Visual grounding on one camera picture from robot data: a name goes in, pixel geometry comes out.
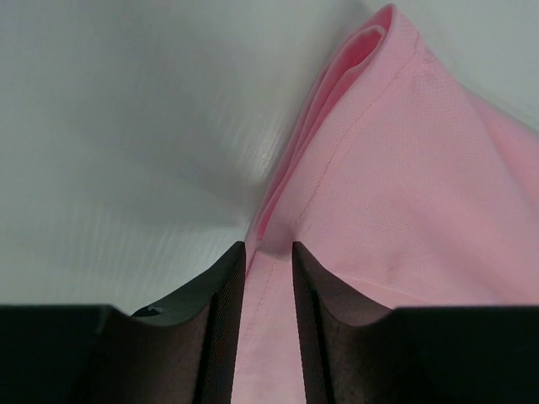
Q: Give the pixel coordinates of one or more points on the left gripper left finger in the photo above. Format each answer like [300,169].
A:
[179,349]

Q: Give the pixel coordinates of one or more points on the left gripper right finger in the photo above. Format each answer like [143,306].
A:
[355,350]

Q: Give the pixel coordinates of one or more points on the pink t shirt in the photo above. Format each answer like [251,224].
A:
[400,181]

